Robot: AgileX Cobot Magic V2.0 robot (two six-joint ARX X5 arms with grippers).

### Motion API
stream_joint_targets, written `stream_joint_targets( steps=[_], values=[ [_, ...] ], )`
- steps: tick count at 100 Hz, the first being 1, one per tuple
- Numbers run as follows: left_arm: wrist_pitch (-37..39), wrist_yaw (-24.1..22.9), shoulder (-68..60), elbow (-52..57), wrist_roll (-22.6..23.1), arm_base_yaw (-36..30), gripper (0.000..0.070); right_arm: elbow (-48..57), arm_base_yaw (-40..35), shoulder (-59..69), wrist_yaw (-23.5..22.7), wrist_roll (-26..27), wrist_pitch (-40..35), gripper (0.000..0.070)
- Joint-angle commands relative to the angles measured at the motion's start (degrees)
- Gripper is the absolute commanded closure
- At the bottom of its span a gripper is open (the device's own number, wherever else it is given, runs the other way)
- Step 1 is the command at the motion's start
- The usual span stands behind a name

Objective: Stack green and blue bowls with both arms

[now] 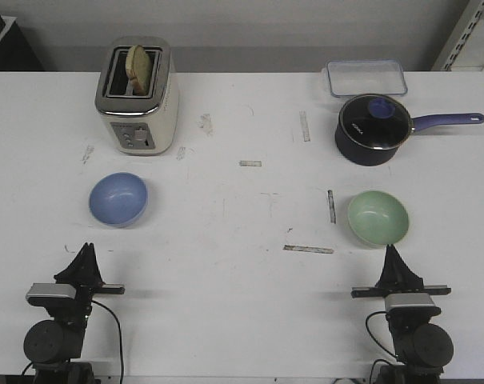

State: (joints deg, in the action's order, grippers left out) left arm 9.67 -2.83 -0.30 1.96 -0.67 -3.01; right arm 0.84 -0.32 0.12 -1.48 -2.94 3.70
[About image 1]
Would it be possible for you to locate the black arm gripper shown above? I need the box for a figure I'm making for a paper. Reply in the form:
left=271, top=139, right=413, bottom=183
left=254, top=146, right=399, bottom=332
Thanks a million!
left=351, top=244, right=451, bottom=298
left=53, top=242, right=125, bottom=320

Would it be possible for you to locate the green bowl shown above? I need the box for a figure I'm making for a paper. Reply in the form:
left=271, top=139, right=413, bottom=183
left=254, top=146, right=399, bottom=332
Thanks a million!
left=347, top=190, right=410, bottom=246

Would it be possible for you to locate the blue bowl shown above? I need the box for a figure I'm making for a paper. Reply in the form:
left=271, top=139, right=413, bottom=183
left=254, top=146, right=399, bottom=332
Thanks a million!
left=89, top=172, right=149, bottom=228

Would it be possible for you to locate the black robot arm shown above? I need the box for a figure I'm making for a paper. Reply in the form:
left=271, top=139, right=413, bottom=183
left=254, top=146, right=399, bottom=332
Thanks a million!
left=350, top=245, right=454, bottom=383
left=23, top=242, right=125, bottom=383

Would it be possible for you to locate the dark blue saucepan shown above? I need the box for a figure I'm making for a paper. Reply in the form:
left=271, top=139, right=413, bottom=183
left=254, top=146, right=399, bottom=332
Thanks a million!
left=334, top=111, right=484, bottom=166

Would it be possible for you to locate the glass pot lid blue knob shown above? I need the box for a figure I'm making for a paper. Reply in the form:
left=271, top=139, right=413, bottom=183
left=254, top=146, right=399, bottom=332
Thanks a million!
left=339, top=94, right=412, bottom=150

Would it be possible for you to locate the cream two-slot toaster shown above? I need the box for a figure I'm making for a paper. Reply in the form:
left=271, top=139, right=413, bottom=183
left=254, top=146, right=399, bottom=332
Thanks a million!
left=94, top=36, right=179, bottom=156

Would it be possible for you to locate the clear plastic food container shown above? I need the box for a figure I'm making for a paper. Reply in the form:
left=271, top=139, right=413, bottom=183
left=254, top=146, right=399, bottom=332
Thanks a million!
left=322, top=59, right=408, bottom=98

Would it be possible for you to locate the toast slice in toaster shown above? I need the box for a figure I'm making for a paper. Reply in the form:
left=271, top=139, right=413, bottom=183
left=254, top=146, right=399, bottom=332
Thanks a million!
left=125, top=45, right=152, bottom=96

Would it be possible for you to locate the white slotted shelf upright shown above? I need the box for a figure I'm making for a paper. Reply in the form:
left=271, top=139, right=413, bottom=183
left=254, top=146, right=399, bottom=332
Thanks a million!
left=431, top=1, right=484, bottom=71

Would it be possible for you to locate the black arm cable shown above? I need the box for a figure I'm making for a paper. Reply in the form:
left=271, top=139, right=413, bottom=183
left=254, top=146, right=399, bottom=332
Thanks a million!
left=90, top=300, right=125, bottom=381
left=364, top=310, right=398, bottom=361

